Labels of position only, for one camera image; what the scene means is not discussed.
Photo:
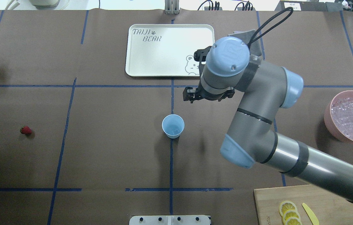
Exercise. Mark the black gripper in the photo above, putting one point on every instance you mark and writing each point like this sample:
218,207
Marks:
192,94

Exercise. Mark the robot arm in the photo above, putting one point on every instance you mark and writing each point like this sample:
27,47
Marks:
228,66

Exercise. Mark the light blue paper cup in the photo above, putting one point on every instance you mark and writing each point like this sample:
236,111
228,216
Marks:
173,125

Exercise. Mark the white bear tray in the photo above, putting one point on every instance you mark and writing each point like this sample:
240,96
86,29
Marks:
166,50

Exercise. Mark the grey folded cloth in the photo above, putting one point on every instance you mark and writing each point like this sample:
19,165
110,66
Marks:
246,37

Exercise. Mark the lemon slice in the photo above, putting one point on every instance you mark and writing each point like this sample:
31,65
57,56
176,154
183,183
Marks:
291,214
285,206
293,221

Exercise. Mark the red strawberry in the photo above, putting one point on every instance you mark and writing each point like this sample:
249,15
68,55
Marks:
25,130

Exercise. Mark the yellow plastic knife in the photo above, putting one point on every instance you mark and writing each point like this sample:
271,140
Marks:
311,215

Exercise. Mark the wooden cutting board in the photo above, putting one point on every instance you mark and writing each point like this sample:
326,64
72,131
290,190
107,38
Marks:
330,209

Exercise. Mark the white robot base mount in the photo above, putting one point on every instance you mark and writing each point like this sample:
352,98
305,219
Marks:
170,220

